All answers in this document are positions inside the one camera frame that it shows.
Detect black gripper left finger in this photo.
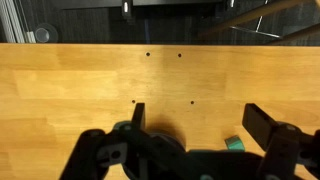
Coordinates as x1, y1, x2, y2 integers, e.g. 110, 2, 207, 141
59, 102, 188, 180

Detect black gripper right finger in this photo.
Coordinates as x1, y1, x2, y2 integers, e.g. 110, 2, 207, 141
242, 103, 320, 180

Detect green cube block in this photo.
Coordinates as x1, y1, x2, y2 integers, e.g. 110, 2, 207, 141
225, 135, 245, 151

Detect black bowl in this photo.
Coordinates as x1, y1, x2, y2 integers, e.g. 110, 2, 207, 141
112, 121, 186, 180

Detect wooden chair legs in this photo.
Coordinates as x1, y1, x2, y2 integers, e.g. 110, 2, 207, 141
197, 0, 320, 45

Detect clear round floor caster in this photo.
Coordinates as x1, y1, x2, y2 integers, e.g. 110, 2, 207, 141
34, 23, 59, 43

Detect black furniture base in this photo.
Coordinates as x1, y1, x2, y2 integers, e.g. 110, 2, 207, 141
52, 0, 237, 19

